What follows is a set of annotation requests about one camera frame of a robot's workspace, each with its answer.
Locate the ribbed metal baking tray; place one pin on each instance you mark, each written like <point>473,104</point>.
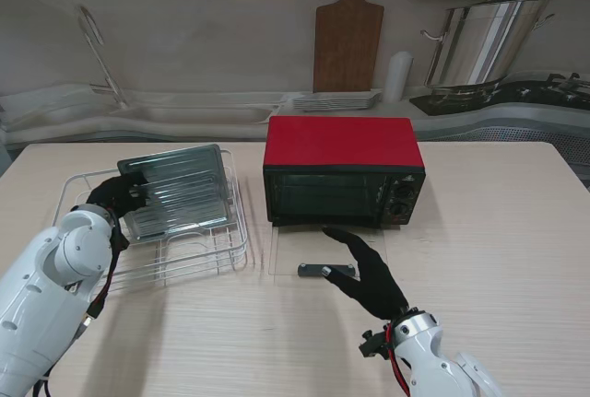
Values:
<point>180,162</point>
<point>184,208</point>

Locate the black oven knob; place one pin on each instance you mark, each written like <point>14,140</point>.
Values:
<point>404,191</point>
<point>400,209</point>

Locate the black gas stove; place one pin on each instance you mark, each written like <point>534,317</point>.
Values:
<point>507,97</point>

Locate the white kitchen sink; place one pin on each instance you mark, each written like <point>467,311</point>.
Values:
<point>193,113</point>

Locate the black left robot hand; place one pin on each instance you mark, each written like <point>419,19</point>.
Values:
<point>115,194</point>

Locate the brown wooden cutting board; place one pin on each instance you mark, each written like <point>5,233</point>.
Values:
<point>348,42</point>

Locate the chrome kitchen faucet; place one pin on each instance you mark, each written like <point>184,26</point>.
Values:
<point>105,72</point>

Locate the white cylindrical bottle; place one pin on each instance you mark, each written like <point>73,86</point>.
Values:
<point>398,77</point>

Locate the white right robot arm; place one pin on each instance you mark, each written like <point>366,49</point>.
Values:
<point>428,355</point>

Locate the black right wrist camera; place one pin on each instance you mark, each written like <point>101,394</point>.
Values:
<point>373,346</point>

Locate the stainless steel stock pot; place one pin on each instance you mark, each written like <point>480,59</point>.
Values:
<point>484,42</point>

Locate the red-topped black toaster oven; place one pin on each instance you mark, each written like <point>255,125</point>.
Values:
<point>341,143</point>

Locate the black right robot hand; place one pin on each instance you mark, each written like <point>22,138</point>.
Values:
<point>375,277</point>

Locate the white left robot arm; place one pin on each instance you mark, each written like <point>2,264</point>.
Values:
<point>46,277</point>

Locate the stack of white plates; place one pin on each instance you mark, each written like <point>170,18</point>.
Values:
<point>334,101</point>

